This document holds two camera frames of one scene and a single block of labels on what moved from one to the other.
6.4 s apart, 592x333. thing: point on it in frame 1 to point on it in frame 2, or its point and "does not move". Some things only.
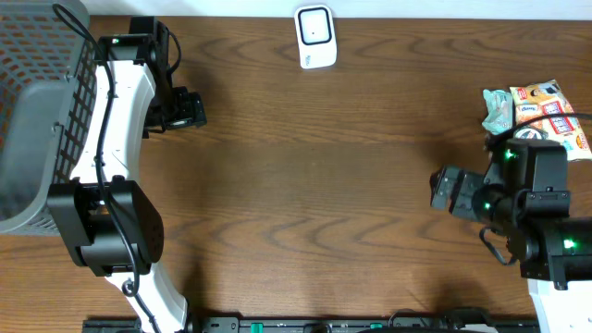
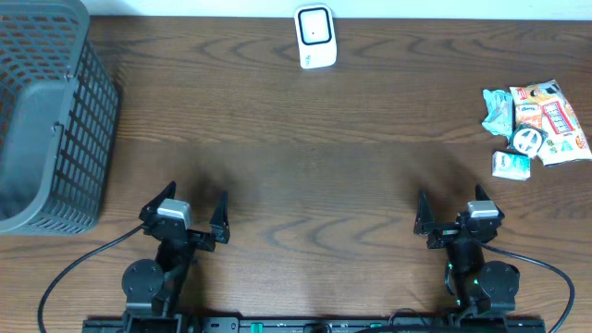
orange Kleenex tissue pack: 524,112 does not move
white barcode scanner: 315,32 does not move
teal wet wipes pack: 499,117 does not move
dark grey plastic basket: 48,77 does not move
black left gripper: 191,112 to 224,234
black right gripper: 460,198 to 425,224
